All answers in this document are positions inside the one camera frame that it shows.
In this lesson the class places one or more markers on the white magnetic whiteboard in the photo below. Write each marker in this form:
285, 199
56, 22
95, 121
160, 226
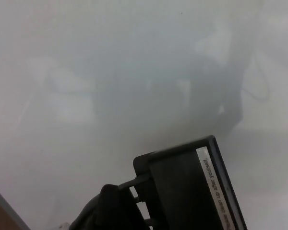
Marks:
62, 95

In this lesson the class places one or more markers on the black magnetic marker holder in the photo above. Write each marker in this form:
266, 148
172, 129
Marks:
182, 187

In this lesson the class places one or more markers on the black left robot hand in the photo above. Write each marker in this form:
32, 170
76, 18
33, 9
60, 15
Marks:
98, 210

